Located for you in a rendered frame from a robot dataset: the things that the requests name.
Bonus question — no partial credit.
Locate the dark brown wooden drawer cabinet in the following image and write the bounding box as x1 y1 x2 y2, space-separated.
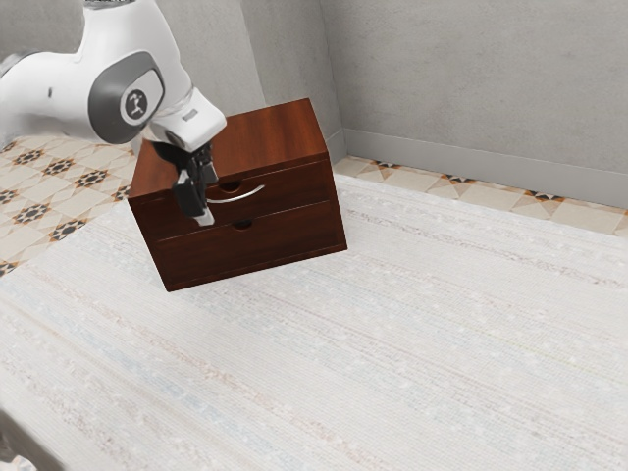
127 96 349 294

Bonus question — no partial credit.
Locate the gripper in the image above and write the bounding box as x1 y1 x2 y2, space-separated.
152 139 220 229

